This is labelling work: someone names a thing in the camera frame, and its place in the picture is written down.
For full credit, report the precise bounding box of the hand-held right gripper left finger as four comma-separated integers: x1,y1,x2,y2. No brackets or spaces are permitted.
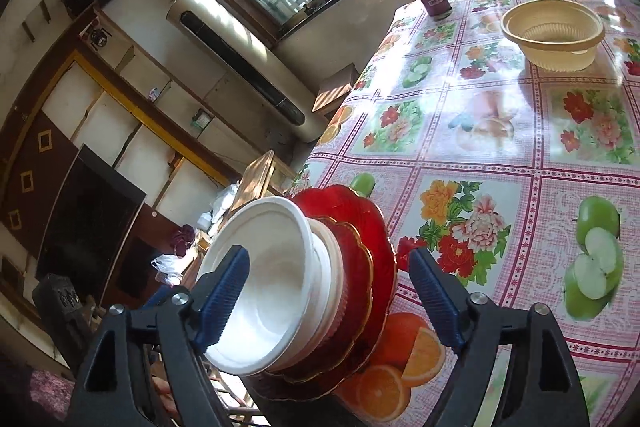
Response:
67,245,250,427

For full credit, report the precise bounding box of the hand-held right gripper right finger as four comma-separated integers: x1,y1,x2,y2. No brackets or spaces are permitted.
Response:
408,247,591,427

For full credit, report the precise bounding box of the white plastic bowl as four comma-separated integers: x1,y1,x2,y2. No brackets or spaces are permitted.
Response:
196,197,321,377
277,217,347,370

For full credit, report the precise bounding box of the small red glass plate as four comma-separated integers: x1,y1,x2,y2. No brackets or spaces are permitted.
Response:
265,217,375,383

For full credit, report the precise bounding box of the large red glass plate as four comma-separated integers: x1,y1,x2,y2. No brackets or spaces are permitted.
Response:
245,187,398,400

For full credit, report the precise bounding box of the white plastic bag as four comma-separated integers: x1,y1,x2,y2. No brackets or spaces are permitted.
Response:
197,184,242,233
151,252,201,286

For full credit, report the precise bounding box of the maroon cloth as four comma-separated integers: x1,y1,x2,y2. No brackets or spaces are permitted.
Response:
172,224,197,254

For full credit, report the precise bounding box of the black flat television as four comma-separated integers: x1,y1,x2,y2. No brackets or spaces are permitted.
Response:
36,144,147,308

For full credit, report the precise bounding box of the black box device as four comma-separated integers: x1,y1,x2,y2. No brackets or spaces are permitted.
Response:
32,273,97,360

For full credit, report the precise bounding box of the floral fruit print tablecloth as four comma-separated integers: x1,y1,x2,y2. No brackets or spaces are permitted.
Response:
270,0,640,427

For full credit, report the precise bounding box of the cardboard box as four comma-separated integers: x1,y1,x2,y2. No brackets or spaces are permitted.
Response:
312,64,359,118

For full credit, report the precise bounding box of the white tower air conditioner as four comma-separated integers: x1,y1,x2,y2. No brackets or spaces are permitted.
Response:
166,0,328,142

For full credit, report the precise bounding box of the wooden chair frame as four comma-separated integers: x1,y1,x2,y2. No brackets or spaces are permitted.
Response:
227,150,297,214

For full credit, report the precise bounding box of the wooden wall cabinet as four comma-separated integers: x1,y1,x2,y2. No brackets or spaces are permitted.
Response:
0,7,241,308

